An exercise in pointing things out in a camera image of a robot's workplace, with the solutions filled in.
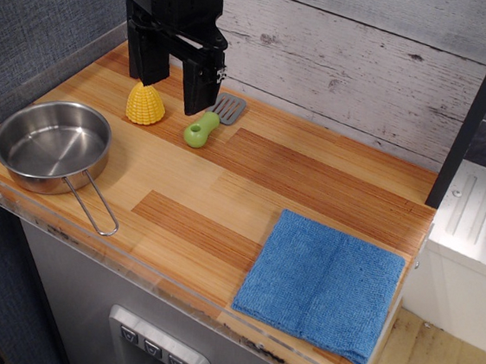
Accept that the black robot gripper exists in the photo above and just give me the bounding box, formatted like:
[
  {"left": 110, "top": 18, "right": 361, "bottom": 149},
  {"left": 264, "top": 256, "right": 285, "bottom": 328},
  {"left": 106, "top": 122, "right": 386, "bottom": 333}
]
[{"left": 127, "top": 0, "right": 228, "bottom": 116}]

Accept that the blue towel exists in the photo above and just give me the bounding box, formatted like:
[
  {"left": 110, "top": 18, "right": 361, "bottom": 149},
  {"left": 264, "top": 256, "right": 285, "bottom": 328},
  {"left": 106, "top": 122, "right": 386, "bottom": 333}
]
[{"left": 232, "top": 209, "right": 405, "bottom": 364}]

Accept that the yellow toy corn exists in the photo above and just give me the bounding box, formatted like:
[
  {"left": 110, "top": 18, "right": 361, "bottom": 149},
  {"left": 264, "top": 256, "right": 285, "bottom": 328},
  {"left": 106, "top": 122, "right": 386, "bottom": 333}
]
[{"left": 125, "top": 81, "right": 165, "bottom": 125}]

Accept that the stainless steel pan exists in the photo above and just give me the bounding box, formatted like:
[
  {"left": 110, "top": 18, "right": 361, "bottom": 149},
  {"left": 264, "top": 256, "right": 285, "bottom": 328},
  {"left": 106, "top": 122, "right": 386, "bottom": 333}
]
[{"left": 0, "top": 100, "right": 119, "bottom": 237}]

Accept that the clear acrylic table edge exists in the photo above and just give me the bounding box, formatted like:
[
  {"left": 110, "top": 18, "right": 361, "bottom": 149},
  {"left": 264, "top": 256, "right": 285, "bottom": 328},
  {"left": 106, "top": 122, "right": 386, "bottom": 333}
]
[{"left": 0, "top": 164, "right": 387, "bottom": 364}]

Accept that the grey dispenser panel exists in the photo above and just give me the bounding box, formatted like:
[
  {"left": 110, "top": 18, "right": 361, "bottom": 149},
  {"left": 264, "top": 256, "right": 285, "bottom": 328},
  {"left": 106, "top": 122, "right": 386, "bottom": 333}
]
[{"left": 108, "top": 304, "right": 210, "bottom": 364}]

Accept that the white ribbed appliance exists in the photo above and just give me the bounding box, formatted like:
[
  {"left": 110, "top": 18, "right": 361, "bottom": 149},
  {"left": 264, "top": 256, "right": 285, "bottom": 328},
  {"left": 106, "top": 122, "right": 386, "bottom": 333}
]
[{"left": 403, "top": 161, "right": 486, "bottom": 352}]

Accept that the green handled grey spatula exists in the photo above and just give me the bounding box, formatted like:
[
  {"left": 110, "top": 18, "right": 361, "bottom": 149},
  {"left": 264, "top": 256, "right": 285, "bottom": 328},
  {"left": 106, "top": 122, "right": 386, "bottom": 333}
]
[{"left": 182, "top": 93, "right": 246, "bottom": 149}]

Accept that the black right frame post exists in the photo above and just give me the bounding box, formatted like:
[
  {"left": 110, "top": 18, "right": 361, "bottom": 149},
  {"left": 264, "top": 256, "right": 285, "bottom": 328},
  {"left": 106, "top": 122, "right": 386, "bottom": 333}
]
[{"left": 425, "top": 74, "right": 486, "bottom": 208}]

